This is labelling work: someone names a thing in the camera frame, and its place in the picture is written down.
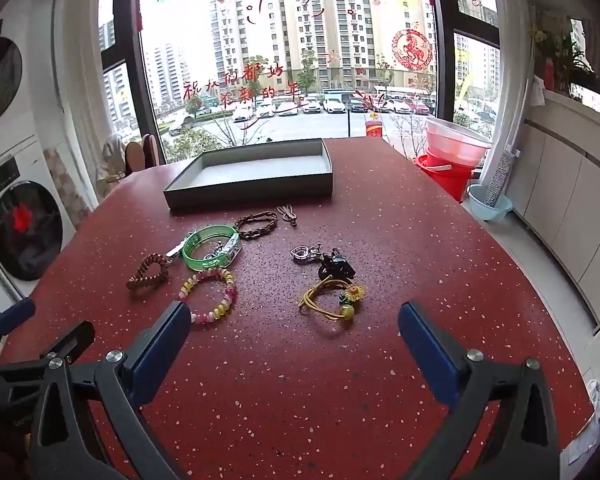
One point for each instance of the brown chair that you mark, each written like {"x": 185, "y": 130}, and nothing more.
{"x": 151, "y": 150}

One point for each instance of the red plastic bucket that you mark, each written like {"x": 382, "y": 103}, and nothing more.
{"x": 442, "y": 175}

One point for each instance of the red vase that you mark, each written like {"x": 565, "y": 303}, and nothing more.
{"x": 549, "y": 74}

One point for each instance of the white washing machine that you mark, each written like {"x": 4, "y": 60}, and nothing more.
{"x": 25, "y": 225}

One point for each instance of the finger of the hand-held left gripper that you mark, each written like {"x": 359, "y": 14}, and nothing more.
{"x": 12, "y": 314}
{"x": 72, "y": 340}

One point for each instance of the light blue plastic basin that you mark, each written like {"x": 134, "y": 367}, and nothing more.
{"x": 480, "y": 207}

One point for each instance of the grey shallow tray box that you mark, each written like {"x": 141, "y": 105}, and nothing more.
{"x": 260, "y": 170}

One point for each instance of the black claw hair clip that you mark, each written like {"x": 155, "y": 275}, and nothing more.
{"x": 332, "y": 265}

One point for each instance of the red window lettering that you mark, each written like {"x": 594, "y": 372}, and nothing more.
{"x": 230, "y": 82}

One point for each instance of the yellow flower plant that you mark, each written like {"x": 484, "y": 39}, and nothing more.
{"x": 560, "y": 42}

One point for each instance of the silver hair clip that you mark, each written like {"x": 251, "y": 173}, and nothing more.
{"x": 175, "y": 251}

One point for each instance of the checkered board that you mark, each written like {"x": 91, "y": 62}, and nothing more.
{"x": 65, "y": 180}

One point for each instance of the silver heart pendant clip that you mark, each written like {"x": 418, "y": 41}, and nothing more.
{"x": 300, "y": 254}

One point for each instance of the red horse window sticker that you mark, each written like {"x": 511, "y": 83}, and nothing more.
{"x": 411, "y": 49}

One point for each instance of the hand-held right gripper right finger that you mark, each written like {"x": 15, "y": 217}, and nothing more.
{"x": 430, "y": 355}

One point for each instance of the white crumpled cloth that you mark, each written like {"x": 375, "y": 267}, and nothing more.
{"x": 595, "y": 400}

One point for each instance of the beige cloth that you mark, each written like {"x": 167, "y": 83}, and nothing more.
{"x": 111, "y": 165}

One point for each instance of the pink plastic basin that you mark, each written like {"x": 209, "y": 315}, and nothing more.
{"x": 455, "y": 142}

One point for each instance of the green translucent bangle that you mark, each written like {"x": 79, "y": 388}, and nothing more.
{"x": 187, "y": 256}

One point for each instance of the white dryer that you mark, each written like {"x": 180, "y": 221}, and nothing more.
{"x": 0, "y": 80}

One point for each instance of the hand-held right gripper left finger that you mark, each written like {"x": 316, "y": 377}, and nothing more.
{"x": 162, "y": 347}

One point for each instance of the silver patterned roll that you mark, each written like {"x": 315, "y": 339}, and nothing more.
{"x": 500, "y": 180}

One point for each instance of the red firecracker window sticker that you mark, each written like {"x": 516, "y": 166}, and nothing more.
{"x": 374, "y": 127}

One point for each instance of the white cabinet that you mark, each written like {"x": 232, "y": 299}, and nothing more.
{"x": 565, "y": 200}

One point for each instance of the beige hair clip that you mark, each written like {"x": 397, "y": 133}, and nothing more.
{"x": 286, "y": 212}

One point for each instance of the brown slippers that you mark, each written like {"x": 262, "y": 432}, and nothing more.
{"x": 134, "y": 157}

